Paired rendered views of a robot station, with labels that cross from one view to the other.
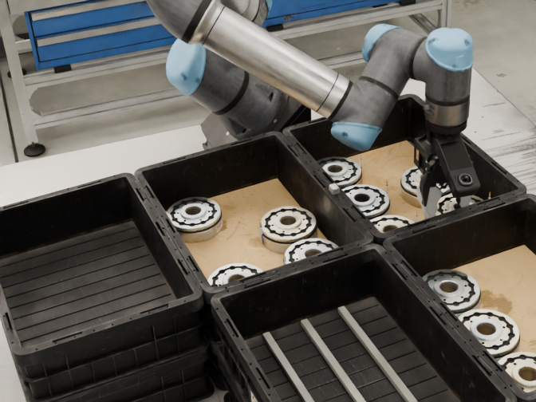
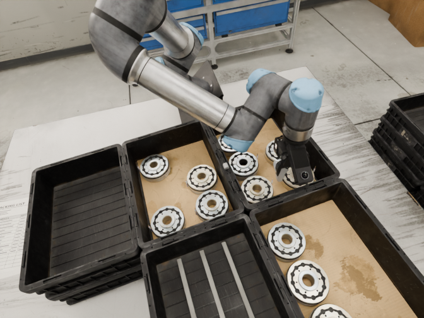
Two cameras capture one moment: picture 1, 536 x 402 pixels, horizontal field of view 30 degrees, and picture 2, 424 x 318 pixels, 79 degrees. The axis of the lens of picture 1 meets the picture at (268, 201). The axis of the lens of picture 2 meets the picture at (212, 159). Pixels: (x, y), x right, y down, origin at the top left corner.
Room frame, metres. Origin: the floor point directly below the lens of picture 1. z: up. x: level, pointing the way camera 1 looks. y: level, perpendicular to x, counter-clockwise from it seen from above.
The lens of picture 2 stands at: (0.96, -0.15, 1.58)
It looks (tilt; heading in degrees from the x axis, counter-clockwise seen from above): 52 degrees down; 9
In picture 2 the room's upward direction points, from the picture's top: 8 degrees counter-clockwise
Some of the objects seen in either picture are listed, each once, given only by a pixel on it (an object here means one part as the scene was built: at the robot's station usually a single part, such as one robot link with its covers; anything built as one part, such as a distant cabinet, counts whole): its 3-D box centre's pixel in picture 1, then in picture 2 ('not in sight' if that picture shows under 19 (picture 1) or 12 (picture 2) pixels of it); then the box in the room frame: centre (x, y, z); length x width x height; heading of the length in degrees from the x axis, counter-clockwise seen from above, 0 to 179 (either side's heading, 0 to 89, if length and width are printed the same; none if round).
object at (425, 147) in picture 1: (443, 145); (291, 145); (1.45, -0.31, 0.99); 0.09 x 0.08 x 0.12; 15
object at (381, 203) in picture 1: (361, 200); (243, 163); (1.49, -0.17, 0.86); 0.10 x 0.10 x 0.01
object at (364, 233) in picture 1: (247, 208); (176, 174); (1.41, 0.04, 0.92); 0.40 x 0.30 x 0.02; 21
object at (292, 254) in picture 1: (313, 257); (211, 204); (1.33, -0.07, 0.86); 0.10 x 0.10 x 0.01
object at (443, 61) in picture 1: (447, 65); (302, 103); (1.45, -0.31, 1.15); 0.09 x 0.08 x 0.11; 45
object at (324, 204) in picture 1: (249, 231); (179, 183); (1.41, 0.04, 0.87); 0.40 x 0.30 x 0.11; 21
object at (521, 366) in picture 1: (528, 375); not in sight; (1.02, -0.36, 0.86); 0.05 x 0.05 x 0.01
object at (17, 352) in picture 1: (80, 258); (80, 206); (1.30, 0.32, 0.92); 0.40 x 0.30 x 0.02; 21
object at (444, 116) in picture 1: (445, 107); (296, 127); (1.45, -0.31, 1.07); 0.08 x 0.08 x 0.05
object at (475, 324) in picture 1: (486, 329); (308, 280); (1.12, -0.32, 0.86); 0.05 x 0.05 x 0.01
